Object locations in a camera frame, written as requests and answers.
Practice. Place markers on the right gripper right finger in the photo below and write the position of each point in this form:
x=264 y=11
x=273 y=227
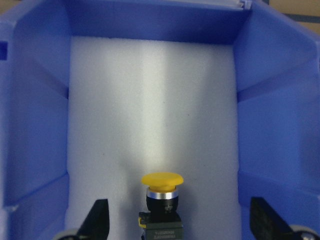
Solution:
x=265 y=223

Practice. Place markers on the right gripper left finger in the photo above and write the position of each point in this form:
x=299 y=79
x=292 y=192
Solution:
x=96 y=225

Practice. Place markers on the white foam pad destination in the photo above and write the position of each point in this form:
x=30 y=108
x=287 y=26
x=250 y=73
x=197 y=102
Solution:
x=140 y=106

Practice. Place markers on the yellow push button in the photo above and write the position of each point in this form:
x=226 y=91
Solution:
x=161 y=221

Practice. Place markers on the blue destination bin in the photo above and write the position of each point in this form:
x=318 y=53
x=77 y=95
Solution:
x=277 y=77

